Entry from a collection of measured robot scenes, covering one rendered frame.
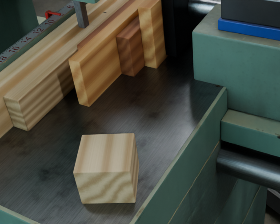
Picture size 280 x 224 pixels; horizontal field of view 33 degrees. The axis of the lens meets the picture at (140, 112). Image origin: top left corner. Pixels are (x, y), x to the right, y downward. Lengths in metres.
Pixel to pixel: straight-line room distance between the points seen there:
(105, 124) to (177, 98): 0.08
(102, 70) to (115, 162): 0.15
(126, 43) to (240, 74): 0.12
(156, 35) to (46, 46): 0.12
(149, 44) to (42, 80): 0.13
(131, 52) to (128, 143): 0.15
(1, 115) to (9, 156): 0.04
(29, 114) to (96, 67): 0.08
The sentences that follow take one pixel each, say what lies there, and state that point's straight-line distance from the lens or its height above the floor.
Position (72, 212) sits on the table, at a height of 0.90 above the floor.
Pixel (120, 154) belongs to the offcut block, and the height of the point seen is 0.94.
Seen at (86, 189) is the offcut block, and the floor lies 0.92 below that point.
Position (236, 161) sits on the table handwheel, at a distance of 0.53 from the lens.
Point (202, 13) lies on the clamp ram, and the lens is 0.54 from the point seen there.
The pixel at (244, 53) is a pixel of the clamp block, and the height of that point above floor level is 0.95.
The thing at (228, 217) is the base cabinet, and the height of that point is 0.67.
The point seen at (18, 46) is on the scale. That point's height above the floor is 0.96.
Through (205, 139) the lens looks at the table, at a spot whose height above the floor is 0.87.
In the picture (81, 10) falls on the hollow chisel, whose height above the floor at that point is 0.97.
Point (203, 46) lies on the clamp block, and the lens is 0.49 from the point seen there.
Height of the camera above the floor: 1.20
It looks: 39 degrees down
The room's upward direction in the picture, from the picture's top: 8 degrees counter-clockwise
